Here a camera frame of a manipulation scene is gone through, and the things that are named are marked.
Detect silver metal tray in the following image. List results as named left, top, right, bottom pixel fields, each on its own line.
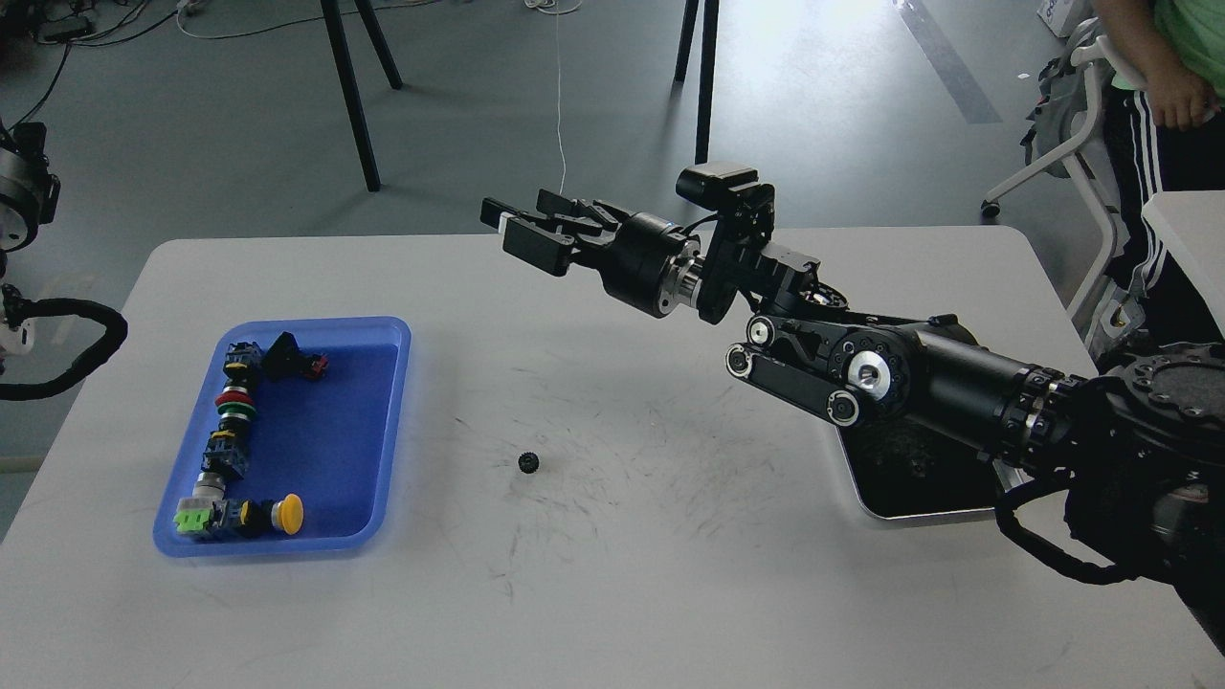
left=838, top=419, right=1030, bottom=528

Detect black red switch part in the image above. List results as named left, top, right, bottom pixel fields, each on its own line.
left=261, top=331, right=330, bottom=381

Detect green grey connector part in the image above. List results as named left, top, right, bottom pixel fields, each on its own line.
left=172, top=472, right=225, bottom=541

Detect yellow mushroom push button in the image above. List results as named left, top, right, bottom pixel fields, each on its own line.
left=223, top=493, right=305, bottom=538

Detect white hanging cable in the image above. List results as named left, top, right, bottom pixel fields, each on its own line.
left=522, top=0, right=586, bottom=197

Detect black stand legs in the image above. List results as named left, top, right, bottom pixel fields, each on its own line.
left=673, top=0, right=722, bottom=163
left=320, top=0, right=405, bottom=192

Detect black stand legs left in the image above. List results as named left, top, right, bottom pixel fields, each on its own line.
left=320, top=0, right=405, bottom=192

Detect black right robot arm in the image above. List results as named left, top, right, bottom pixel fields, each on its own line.
left=480, top=183, right=1224, bottom=647

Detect white side table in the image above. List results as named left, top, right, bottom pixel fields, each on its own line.
left=1142, top=190, right=1224, bottom=330

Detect white office chair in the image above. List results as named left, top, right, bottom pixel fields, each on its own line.
left=980, top=17, right=1145, bottom=325

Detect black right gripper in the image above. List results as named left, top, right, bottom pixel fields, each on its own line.
left=480, top=189, right=702, bottom=318

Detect blue plastic tray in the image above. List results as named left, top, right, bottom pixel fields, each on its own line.
left=152, top=318, right=412, bottom=557

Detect red green push button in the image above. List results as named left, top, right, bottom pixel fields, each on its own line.
left=213, top=387, right=256, bottom=425

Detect floor cables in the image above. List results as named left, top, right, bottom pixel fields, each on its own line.
left=0, top=0, right=317, bottom=143

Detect blue yellow switch block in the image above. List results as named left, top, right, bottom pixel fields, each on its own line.
left=222, top=342, right=263, bottom=389

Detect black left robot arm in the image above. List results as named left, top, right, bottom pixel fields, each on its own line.
left=1, top=123, right=127, bottom=402

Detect person in green shirt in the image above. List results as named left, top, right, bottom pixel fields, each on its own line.
left=1093, top=1, right=1224, bottom=345

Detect black stand legs right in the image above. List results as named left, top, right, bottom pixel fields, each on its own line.
left=673, top=0, right=722, bottom=163

